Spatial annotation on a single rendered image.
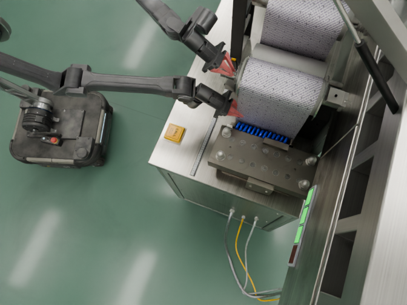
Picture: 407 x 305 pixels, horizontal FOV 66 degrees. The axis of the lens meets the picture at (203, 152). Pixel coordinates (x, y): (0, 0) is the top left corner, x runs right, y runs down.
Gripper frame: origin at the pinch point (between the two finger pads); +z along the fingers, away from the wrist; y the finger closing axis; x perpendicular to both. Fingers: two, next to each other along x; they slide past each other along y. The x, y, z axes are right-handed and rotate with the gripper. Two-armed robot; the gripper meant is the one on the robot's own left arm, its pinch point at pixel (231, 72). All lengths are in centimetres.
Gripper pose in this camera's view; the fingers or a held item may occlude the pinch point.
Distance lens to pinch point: 109.5
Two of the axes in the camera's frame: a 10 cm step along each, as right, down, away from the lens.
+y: -3.7, 8.7, -3.3
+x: 5.5, -0.8, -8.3
